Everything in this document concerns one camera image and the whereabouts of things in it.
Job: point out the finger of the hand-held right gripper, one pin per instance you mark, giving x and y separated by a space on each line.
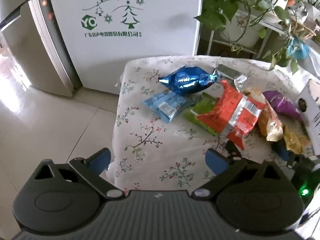
232 150
282 152

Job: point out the light blue snack packet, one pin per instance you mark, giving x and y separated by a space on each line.
165 102

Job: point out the dark blue foil snack bag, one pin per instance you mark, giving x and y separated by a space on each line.
187 80

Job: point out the cardboard box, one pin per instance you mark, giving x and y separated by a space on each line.
310 100

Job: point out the green pothos plant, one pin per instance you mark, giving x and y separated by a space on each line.
217 15

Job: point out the green snack packet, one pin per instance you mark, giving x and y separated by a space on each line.
200 107

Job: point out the red snack bag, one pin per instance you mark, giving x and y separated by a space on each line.
225 110

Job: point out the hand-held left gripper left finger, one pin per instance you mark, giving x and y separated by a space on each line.
100 160

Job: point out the white rectangular plant pot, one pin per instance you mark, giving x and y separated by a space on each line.
240 30

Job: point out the wicker basket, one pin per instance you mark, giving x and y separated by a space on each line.
302 30

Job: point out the table with floral cloth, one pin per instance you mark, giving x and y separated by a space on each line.
150 155

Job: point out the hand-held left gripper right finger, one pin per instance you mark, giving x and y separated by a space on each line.
216 162

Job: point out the yellow snack bag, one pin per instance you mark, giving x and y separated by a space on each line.
296 140

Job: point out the white metal plant stand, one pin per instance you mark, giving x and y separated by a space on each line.
268 25

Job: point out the white refrigerator with tree print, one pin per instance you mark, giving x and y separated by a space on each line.
150 55

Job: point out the light blue plastic object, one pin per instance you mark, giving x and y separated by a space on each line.
297 50

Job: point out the purple snack bag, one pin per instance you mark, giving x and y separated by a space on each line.
282 103

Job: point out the orange snack bag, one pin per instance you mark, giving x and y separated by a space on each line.
270 122

